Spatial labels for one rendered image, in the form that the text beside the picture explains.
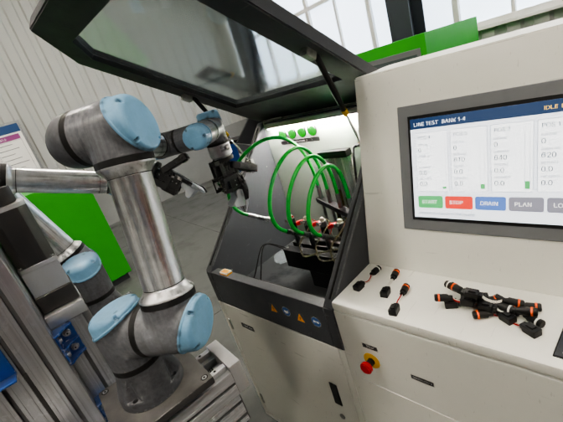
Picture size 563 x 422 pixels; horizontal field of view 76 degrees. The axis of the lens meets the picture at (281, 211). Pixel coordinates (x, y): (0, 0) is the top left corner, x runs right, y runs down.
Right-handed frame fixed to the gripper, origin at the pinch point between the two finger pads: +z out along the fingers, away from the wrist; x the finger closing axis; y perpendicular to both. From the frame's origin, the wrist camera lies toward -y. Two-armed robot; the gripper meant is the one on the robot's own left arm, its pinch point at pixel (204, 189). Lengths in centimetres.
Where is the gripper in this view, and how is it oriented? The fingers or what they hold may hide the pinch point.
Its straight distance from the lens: 142.2
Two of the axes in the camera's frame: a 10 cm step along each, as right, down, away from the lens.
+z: 8.8, 4.6, 1.4
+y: -4.6, 8.9, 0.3
